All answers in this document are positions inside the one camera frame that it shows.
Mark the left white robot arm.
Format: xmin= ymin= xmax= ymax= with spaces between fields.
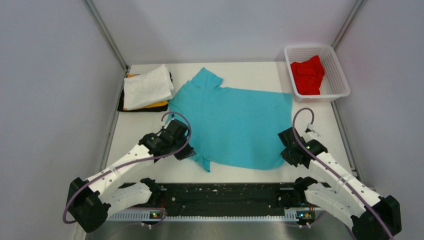
xmin=64 ymin=118 xmax=195 ymax=233

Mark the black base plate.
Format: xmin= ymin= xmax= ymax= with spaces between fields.
xmin=135 ymin=182 xmax=317 ymax=217

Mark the aluminium front rail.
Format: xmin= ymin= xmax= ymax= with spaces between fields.
xmin=71 ymin=190 xmax=393 ymax=240

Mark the red t-shirt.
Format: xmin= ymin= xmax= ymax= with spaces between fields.
xmin=290 ymin=55 xmax=325 ymax=95

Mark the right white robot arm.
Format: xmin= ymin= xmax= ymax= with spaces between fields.
xmin=278 ymin=127 xmax=402 ymax=240

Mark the white plastic basket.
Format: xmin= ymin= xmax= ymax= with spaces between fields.
xmin=284 ymin=44 xmax=351 ymax=103

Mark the black folded t-shirt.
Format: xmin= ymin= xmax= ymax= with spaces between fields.
xmin=117 ymin=71 xmax=173 ymax=113

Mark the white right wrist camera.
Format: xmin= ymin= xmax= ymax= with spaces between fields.
xmin=305 ymin=123 xmax=321 ymax=138

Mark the turquoise t-shirt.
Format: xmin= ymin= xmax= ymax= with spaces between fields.
xmin=169 ymin=68 xmax=293 ymax=172

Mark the white folded t-shirt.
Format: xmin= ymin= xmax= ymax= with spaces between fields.
xmin=123 ymin=64 xmax=174 ymax=111

